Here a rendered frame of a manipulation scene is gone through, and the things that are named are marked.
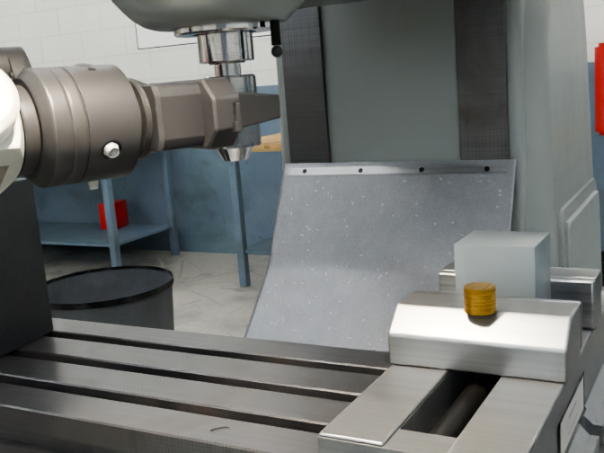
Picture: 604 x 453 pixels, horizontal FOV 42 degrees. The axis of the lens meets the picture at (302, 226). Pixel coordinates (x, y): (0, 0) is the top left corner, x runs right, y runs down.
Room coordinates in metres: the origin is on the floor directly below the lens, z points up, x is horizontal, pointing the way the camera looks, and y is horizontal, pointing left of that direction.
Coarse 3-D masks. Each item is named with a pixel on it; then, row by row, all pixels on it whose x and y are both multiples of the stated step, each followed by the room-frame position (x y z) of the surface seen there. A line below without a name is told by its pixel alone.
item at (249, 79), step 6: (204, 78) 0.69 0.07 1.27; (228, 78) 0.68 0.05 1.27; (234, 78) 0.68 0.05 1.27; (240, 78) 0.68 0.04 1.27; (246, 78) 0.68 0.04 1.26; (252, 78) 0.69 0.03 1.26; (234, 84) 0.68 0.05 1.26; (240, 84) 0.68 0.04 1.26; (246, 84) 0.68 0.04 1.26; (252, 84) 0.69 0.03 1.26
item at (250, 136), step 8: (240, 88) 0.68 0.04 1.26; (248, 88) 0.68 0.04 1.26; (256, 88) 0.70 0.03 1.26; (248, 128) 0.68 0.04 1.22; (256, 128) 0.69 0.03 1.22; (240, 136) 0.68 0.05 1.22; (248, 136) 0.68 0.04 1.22; (256, 136) 0.69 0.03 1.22; (240, 144) 0.68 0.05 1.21; (248, 144) 0.68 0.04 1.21; (256, 144) 0.69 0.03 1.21
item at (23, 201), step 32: (32, 192) 0.91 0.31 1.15; (0, 224) 0.86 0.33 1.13; (32, 224) 0.91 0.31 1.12; (0, 256) 0.85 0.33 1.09; (32, 256) 0.90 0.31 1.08; (0, 288) 0.85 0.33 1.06; (32, 288) 0.89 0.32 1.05; (0, 320) 0.84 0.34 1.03; (32, 320) 0.89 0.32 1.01; (0, 352) 0.83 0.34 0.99
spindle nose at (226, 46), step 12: (204, 36) 0.68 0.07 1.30; (216, 36) 0.68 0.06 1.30; (228, 36) 0.68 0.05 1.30; (240, 36) 0.68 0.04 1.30; (252, 36) 0.70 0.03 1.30; (204, 48) 0.68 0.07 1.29; (216, 48) 0.68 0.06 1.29; (228, 48) 0.68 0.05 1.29; (240, 48) 0.68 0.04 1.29; (252, 48) 0.69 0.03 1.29; (204, 60) 0.68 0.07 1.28; (216, 60) 0.68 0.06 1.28; (228, 60) 0.68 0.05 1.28; (240, 60) 0.68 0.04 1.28
